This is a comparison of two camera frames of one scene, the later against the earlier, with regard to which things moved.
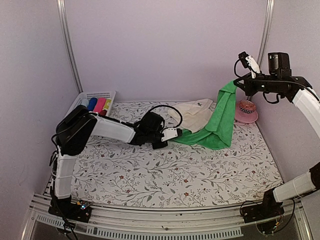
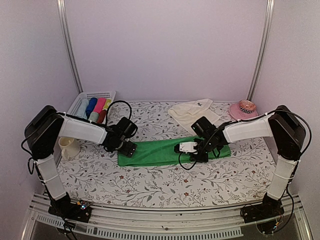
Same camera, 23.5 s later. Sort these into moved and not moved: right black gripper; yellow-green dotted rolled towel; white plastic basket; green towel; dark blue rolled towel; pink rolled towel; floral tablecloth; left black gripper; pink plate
Moved: green towel; left black gripper; right black gripper
Not moved: pink rolled towel; white plastic basket; yellow-green dotted rolled towel; dark blue rolled towel; pink plate; floral tablecloth
